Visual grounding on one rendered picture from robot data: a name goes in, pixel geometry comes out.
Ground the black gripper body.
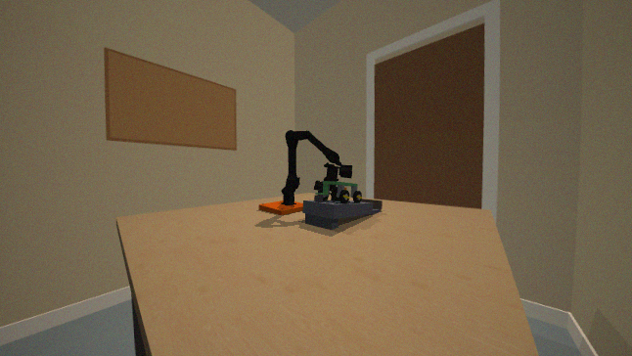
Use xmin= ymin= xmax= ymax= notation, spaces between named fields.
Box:
xmin=314 ymin=175 xmax=339 ymax=192

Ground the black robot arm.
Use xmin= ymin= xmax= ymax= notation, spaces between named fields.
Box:
xmin=281 ymin=130 xmax=352 ymax=205

